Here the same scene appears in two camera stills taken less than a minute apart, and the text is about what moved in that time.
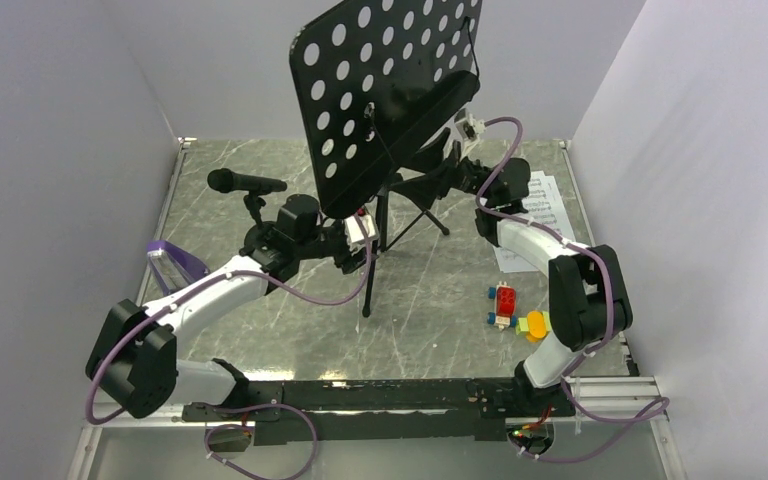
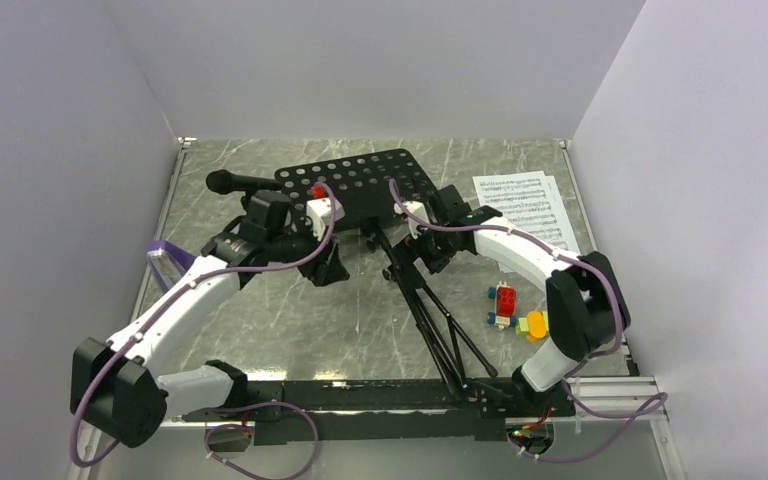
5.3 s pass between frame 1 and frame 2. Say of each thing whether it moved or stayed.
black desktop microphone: stayed
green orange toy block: stayed
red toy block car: stayed
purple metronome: stayed
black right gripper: moved
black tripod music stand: moved
